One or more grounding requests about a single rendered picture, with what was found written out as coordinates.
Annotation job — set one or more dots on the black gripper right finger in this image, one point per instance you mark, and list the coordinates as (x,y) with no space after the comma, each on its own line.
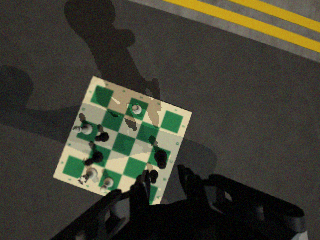
(273,217)

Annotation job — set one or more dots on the green and cream chessboard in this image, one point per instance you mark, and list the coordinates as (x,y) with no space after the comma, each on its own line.
(133,139)

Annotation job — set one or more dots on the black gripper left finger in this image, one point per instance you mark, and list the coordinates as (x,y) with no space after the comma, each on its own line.
(91,225)

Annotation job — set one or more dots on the white chess pawn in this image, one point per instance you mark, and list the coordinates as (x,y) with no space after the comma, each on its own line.
(136,109)
(108,182)

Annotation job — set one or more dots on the white rook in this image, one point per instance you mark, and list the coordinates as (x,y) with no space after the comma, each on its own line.
(90,174)

